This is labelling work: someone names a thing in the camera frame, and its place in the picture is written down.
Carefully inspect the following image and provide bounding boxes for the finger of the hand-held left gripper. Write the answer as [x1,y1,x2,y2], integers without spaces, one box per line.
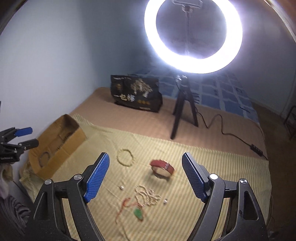
[0,126,33,143]
[5,138,39,153]

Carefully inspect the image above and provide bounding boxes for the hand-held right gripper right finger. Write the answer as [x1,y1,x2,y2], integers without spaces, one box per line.
[181,152,270,241]

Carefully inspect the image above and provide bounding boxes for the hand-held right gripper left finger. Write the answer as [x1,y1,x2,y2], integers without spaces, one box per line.
[24,152,110,241]

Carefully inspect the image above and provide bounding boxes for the beige bead bracelet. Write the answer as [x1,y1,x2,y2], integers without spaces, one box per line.
[117,148,135,166]

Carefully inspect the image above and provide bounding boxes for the cardboard box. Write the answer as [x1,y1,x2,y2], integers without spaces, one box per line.
[28,114,86,180]

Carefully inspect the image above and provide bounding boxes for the pearl necklace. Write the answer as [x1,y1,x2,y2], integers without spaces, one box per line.
[134,185,161,208]

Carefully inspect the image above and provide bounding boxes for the red string jade pendant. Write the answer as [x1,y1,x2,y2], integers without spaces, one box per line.
[115,197,145,225]

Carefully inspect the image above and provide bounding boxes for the person's left hand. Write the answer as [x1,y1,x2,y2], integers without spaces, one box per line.
[0,162,14,200]

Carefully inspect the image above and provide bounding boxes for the dark bangle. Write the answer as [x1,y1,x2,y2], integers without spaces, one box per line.
[39,152,51,167]

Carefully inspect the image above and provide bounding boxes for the yellow striped cloth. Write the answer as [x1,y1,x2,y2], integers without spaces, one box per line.
[20,113,272,241]

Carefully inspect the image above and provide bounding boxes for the dark striped clothing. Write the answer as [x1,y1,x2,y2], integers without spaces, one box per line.
[0,197,35,241]

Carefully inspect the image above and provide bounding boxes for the black tripod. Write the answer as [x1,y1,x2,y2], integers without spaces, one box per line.
[170,74,199,140]

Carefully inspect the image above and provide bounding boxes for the brown bed sheet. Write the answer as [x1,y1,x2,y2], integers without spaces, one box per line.
[69,87,270,163]

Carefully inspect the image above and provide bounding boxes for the blue plaid blanket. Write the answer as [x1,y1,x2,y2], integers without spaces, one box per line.
[128,67,259,122]

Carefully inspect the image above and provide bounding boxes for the black printed bag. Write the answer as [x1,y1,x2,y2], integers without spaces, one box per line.
[110,75,163,113]

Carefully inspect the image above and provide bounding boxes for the black phone holder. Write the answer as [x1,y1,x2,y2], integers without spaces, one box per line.
[172,0,204,12]

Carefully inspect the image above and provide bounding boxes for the black power cable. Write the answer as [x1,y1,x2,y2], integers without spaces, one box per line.
[194,105,253,147]

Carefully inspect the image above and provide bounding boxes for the black inline cable controller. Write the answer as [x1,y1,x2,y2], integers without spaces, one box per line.
[251,144,269,161]

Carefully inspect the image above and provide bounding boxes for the white ring light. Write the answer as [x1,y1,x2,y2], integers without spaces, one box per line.
[144,0,243,75]

